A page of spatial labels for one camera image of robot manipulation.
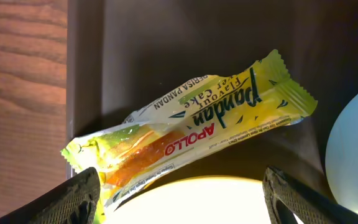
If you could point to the light blue bowl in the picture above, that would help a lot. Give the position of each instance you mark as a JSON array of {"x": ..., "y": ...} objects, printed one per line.
[{"x": 341, "y": 159}]

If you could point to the brown serving tray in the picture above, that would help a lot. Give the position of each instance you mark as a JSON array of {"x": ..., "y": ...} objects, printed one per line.
[{"x": 124, "y": 54}]

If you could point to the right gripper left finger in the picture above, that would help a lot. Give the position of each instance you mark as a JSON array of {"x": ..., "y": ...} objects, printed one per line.
[{"x": 73, "y": 201}]

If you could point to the green yellow snack wrapper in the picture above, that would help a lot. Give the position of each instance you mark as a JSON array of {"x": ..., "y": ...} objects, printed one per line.
[{"x": 197, "y": 119}]

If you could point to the yellow plate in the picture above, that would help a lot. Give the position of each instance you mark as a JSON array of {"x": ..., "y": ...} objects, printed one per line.
[{"x": 208, "y": 199}]

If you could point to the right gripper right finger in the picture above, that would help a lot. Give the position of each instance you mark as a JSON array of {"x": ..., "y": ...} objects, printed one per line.
[{"x": 288, "y": 199}]

